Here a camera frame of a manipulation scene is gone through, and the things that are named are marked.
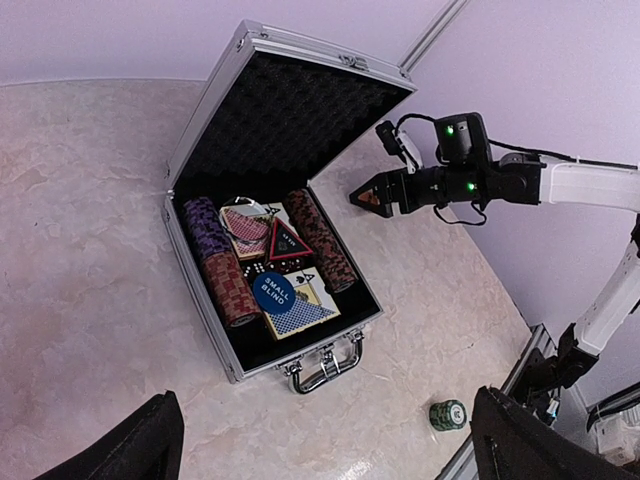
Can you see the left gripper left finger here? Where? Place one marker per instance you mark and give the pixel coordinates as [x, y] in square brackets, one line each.
[147, 444]

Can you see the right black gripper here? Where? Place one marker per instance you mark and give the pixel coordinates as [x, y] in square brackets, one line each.
[438, 186]

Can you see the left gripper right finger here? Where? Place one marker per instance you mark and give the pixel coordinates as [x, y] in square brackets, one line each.
[510, 443]

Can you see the black triangular button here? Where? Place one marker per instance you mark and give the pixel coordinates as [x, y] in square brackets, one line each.
[285, 244]

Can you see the blue playing card deck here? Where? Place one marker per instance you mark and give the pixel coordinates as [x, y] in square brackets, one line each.
[312, 305]

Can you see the red playing card deck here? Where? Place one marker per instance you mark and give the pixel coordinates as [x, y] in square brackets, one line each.
[248, 252]

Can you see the clear round button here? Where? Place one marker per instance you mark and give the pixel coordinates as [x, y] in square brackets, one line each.
[246, 221]

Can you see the aluminium poker case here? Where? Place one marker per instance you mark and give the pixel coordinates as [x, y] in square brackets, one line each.
[277, 109]

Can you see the blue round button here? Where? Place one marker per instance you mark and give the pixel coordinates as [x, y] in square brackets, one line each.
[273, 293]

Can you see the orange round button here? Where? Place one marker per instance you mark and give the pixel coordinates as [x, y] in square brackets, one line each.
[368, 197]

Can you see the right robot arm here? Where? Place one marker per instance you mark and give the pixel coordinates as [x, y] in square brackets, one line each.
[476, 285]

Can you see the green poker chip stack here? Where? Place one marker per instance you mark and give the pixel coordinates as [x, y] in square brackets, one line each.
[447, 415]

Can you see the right poker chip row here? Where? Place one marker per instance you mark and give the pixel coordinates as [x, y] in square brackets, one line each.
[331, 260]

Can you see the poker chip row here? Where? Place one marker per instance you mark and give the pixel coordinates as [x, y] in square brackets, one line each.
[222, 271]
[331, 260]

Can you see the red dice row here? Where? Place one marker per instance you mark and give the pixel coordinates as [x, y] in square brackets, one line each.
[256, 266]

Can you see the left poker chip row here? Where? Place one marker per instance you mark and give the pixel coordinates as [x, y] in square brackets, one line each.
[222, 271]

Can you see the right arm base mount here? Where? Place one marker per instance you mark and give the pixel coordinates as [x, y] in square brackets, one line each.
[546, 369]

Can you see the right aluminium frame post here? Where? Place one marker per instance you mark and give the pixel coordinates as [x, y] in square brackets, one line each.
[432, 32]

